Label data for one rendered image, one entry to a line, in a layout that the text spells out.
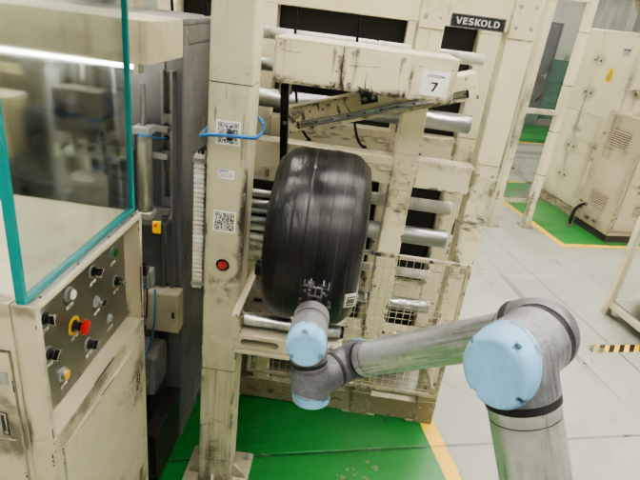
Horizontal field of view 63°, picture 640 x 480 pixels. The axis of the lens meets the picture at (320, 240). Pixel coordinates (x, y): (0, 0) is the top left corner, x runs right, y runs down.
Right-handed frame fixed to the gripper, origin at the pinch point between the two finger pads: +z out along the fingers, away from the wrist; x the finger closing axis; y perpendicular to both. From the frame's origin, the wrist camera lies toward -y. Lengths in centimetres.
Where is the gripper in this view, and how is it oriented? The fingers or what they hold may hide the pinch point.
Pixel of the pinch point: (316, 292)
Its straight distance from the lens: 152.1
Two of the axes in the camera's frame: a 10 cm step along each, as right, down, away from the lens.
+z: 0.7, -2.9, 9.5
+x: -9.9, -1.4, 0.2
